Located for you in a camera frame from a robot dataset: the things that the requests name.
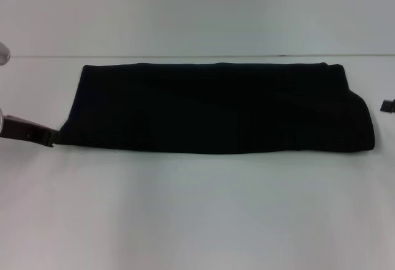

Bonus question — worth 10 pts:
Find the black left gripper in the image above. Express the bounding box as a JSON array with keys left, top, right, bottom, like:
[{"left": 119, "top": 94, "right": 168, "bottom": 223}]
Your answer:
[{"left": 1, "top": 114, "right": 62, "bottom": 149}]

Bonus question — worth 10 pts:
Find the black t-shirt with white print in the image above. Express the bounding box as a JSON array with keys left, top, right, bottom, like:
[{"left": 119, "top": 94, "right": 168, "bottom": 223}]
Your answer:
[{"left": 57, "top": 61, "right": 376, "bottom": 156}]

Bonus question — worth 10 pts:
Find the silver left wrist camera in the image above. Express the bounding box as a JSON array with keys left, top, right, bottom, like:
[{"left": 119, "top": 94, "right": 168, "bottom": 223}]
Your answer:
[{"left": 0, "top": 41, "right": 12, "bottom": 67}]

